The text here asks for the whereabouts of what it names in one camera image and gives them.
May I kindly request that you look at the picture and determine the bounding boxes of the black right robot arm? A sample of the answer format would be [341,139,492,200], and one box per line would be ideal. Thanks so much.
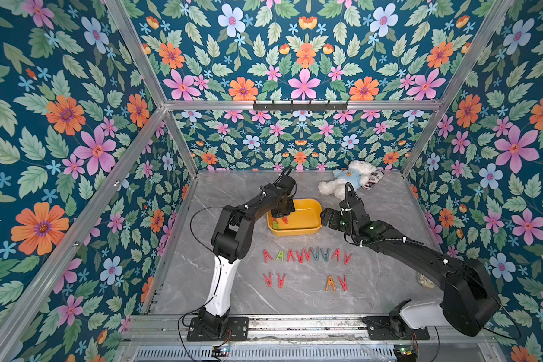
[321,188,500,338]

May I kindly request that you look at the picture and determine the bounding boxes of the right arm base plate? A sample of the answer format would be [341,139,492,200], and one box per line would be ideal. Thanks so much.
[361,316,431,341]

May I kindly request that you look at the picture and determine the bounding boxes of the aluminium front rail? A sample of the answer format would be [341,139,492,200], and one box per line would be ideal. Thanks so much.
[123,314,496,344]

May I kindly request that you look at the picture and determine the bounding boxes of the teal clothespin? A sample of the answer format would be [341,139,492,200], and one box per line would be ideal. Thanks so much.
[320,248,330,262]
[310,247,320,261]

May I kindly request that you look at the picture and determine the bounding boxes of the red clothespin second row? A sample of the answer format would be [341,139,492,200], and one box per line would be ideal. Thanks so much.
[338,275,348,291]

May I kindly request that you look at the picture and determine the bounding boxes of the yellow plastic storage box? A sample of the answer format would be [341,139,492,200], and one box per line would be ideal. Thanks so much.
[267,198,322,237]

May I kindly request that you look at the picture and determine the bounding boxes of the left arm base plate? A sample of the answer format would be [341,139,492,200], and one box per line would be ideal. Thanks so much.
[186,317,250,342]

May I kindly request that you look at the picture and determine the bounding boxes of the orange clothespin row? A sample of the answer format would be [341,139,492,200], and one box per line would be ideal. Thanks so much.
[325,275,336,292]

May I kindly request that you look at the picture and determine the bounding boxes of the black hook rail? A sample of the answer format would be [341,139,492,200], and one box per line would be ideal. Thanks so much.
[252,100,348,113]

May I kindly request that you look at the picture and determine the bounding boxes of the white teddy bear blue shirt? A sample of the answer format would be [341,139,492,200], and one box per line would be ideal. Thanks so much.
[318,161,377,198]

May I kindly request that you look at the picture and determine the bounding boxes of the pile of clothespins in box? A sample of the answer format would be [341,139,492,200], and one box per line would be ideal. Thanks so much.
[272,217,289,231]

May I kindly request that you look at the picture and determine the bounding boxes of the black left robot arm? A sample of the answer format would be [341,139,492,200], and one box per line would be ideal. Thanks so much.
[198,167,297,334]

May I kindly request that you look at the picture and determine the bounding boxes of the patterned pouch near bear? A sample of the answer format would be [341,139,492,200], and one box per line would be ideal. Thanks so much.
[363,170,384,190]

